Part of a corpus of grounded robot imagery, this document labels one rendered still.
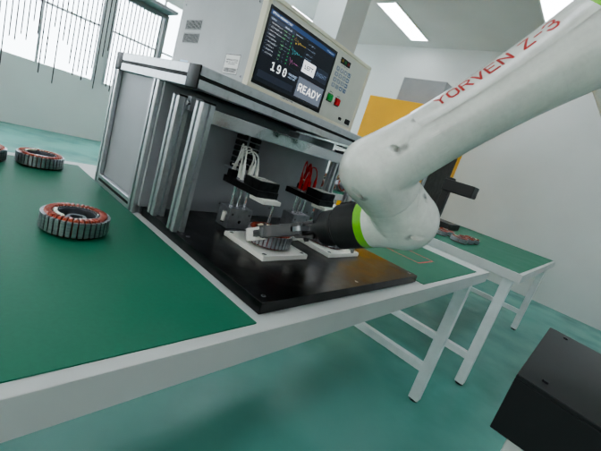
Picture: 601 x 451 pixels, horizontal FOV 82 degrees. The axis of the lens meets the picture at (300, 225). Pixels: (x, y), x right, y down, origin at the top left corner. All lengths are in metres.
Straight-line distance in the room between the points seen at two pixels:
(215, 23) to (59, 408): 0.88
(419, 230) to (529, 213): 5.40
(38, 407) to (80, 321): 0.11
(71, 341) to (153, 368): 0.09
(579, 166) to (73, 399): 5.91
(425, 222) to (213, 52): 0.69
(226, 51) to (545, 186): 5.41
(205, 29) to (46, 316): 0.81
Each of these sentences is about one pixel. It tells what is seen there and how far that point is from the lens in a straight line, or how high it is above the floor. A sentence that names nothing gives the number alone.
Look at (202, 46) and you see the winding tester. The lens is 1.07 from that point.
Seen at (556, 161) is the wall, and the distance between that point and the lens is 6.03.
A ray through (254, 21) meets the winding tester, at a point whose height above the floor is 1.26.
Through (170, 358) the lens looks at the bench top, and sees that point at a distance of 0.47.
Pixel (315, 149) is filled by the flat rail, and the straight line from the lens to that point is 1.01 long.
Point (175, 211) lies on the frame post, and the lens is 0.79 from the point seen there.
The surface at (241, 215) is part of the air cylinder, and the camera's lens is 0.93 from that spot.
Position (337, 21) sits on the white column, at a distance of 5.17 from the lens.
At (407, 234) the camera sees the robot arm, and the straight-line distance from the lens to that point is 0.59.
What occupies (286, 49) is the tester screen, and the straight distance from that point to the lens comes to 0.94.
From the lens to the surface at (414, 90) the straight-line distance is 5.06.
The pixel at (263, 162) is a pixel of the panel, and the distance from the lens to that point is 1.10.
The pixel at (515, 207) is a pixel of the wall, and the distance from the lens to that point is 6.00.
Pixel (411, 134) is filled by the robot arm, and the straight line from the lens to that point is 0.51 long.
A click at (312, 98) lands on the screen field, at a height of 1.16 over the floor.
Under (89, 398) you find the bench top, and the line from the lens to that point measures 0.45.
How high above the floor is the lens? 1.03
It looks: 12 degrees down
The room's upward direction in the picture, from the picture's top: 18 degrees clockwise
